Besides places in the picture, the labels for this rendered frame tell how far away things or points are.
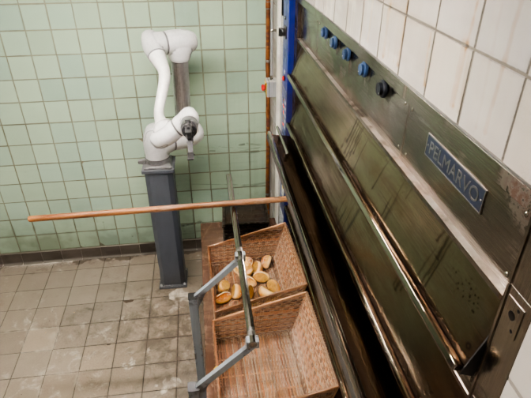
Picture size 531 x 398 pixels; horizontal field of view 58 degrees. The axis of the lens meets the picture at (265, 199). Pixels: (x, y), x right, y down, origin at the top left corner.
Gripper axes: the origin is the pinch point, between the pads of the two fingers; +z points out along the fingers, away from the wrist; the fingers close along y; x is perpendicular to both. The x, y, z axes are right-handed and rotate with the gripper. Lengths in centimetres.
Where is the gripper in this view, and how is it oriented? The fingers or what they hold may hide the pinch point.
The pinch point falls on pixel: (189, 145)
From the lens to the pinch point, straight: 228.9
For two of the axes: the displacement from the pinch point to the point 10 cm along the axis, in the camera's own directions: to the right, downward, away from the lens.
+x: -9.9, 0.7, -1.2
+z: 1.4, 5.2, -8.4
